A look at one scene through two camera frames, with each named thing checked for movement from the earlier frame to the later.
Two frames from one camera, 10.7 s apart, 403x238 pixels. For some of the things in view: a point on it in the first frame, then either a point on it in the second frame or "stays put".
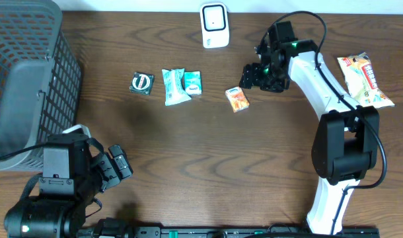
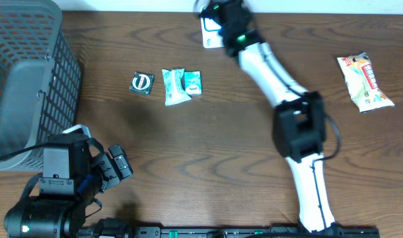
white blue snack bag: [361, 82] stays put
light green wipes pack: [174, 91] stays put
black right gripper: [249, 75] to [222, 26]
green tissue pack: [193, 82] stays put
